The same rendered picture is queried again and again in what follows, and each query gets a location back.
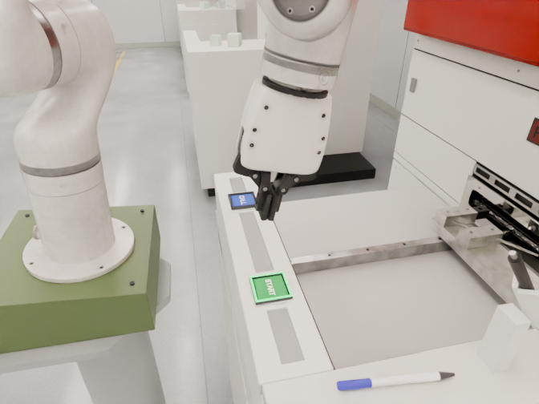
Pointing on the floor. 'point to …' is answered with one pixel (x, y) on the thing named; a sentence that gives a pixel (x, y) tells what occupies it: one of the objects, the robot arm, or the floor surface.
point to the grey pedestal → (107, 360)
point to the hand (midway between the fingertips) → (268, 202)
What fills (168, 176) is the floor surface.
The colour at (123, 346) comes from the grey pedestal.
